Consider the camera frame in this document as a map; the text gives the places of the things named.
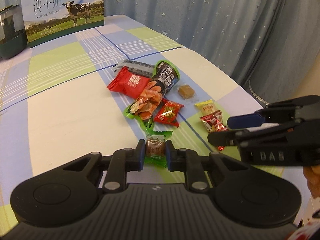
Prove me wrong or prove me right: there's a dark red candy packet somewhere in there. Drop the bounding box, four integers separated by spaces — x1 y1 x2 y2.
199 109 230 152

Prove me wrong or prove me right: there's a clear wrapped brown candy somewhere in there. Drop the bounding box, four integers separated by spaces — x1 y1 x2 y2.
178 85 195 100

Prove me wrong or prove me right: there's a green brown candy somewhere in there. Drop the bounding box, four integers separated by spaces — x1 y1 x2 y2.
144 131 172 168

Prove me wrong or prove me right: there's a dark green humidifier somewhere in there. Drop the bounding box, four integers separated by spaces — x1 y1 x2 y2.
0 5 28 60

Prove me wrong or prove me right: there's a person's hand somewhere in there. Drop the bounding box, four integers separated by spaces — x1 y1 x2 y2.
303 165 320 199

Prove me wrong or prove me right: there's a yellow candy packet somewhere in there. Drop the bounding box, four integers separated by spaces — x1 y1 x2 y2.
195 99 217 116

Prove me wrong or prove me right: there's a checkered tablecloth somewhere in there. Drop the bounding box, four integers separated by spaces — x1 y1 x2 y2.
1 15 260 234

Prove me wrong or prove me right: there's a blue star curtain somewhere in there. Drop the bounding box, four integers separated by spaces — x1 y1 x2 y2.
1 0 319 108

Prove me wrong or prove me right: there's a red green candy packet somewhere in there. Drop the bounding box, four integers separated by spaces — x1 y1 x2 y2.
153 98 184 127

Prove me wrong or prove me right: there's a green chips bag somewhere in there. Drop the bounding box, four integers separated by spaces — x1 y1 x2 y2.
124 60 180 125

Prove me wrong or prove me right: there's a grey black snack packet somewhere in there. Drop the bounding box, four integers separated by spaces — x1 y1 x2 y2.
111 60 155 78

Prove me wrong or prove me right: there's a red square snack packet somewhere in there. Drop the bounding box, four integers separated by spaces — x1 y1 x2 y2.
107 66 150 99

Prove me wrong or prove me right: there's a blue milk carton box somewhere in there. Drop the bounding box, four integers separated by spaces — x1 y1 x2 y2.
21 0 104 47

